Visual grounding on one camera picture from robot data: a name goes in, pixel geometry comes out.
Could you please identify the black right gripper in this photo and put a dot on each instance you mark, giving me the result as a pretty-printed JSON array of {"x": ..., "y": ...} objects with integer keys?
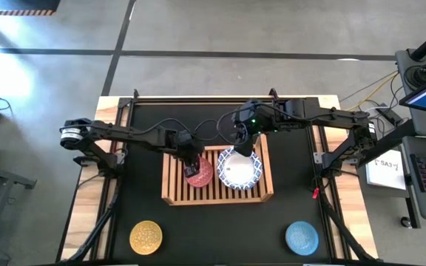
[{"x": 246, "y": 133}]

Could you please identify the white paper sign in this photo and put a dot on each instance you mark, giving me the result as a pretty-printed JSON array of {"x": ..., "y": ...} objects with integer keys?
[{"x": 387, "y": 170}]

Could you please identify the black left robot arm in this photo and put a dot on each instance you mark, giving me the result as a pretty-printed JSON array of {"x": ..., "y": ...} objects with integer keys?
[{"x": 124, "y": 133}]

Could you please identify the red zigzag ceramic bowl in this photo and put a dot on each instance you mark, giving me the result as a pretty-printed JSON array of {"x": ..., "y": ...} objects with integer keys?
[{"x": 205, "y": 173}]

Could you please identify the blue patterned ceramic bowl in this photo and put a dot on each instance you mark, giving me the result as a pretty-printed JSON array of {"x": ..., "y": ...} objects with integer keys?
[{"x": 302, "y": 238}]

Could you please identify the black caster wheel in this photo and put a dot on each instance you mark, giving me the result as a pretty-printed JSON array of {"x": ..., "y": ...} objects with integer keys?
[{"x": 405, "y": 222}]

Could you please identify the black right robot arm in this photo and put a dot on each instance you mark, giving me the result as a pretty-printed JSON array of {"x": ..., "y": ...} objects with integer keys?
[{"x": 331, "y": 114}]

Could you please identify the grey equipment cart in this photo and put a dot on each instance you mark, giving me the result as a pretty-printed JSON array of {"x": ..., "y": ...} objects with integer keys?
[{"x": 405, "y": 63}]

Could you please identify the black aluminium table frame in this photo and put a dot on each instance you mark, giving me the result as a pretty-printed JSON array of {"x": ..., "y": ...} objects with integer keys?
[{"x": 183, "y": 99}]

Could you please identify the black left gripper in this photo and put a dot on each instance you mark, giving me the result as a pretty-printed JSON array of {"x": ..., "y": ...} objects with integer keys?
[{"x": 190, "y": 147}]

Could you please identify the black power strip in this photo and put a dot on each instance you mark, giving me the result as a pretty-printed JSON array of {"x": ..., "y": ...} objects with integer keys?
[{"x": 388, "y": 115}]

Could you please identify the black diagonal beam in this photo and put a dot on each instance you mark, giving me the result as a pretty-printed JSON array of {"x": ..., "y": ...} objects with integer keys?
[{"x": 390, "y": 142}]

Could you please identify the dark mat with hazard stripes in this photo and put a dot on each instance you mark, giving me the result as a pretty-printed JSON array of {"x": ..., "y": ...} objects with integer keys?
[{"x": 32, "y": 4}]

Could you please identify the small red tag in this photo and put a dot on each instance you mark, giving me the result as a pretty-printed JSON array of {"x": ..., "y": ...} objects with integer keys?
[{"x": 316, "y": 193}]

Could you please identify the wooden slatted shelf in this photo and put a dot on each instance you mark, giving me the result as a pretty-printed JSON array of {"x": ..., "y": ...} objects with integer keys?
[{"x": 213, "y": 201}]

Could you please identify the yellow patterned ceramic bowl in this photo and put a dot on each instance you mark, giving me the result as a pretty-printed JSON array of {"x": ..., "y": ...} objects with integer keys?
[{"x": 146, "y": 238}]

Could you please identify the blue white paper bowl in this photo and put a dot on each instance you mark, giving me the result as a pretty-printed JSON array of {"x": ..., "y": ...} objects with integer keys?
[{"x": 239, "y": 171}]

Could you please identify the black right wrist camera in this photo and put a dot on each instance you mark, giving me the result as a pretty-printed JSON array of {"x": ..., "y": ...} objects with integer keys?
[{"x": 244, "y": 112}]

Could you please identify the black table mat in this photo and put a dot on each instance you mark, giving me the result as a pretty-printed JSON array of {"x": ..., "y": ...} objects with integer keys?
[{"x": 216, "y": 232}]

